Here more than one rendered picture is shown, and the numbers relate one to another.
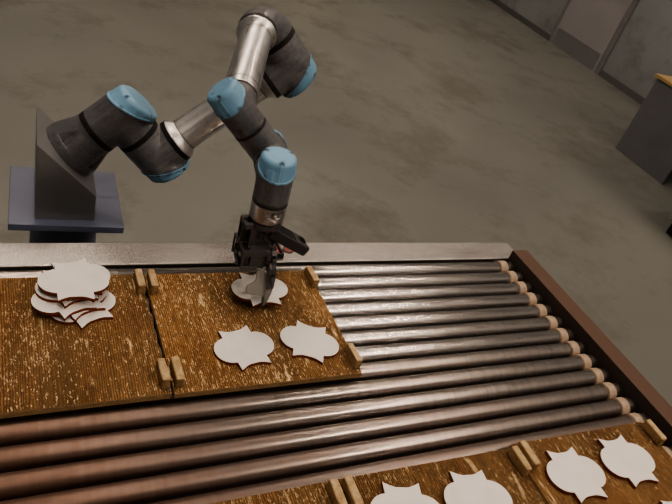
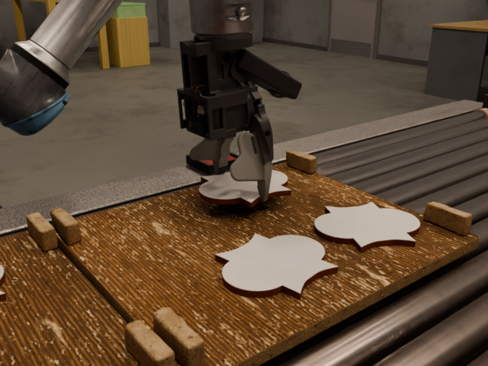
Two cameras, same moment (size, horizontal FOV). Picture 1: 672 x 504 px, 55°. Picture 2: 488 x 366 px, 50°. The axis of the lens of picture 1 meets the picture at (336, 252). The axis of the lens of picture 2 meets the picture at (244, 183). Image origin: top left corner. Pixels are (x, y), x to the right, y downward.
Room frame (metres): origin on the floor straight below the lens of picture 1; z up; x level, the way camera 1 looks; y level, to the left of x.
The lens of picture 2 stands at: (0.51, 0.17, 1.23)
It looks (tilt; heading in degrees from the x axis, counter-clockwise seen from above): 22 degrees down; 357
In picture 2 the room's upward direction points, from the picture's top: straight up
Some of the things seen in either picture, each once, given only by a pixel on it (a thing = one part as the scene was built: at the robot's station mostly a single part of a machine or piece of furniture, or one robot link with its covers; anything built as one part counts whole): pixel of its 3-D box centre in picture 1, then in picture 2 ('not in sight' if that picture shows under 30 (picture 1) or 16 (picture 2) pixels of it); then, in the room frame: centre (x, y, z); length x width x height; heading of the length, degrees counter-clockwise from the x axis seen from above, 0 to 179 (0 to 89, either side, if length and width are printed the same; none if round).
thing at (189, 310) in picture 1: (250, 325); (259, 236); (1.08, 0.12, 0.93); 0.41 x 0.35 x 0.02; 124
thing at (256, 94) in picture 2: (258, 240); (221, 86); (1.15, 0.17, 1.10); 0.09 x 0.08 x 0.12; 124
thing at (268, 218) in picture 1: (268, 210); (223, 17); (1.15, 0.16, 1.18); 0.08 x 0.08 x 0.05
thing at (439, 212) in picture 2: (353, 355); (447, 217); (1.08, -0.11, 0.95); 0.06 x 0.02 x 0.03; 34
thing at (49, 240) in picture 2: (139, 281); (41, 231); (1.07, 0.38, 0.95); 0.06 x 0.02 x 0.03; 35
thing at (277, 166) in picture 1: (274, 177); not in sight; (1.15, 0.17, 1.26); 0.09 x 0.08 x 0.11; 22
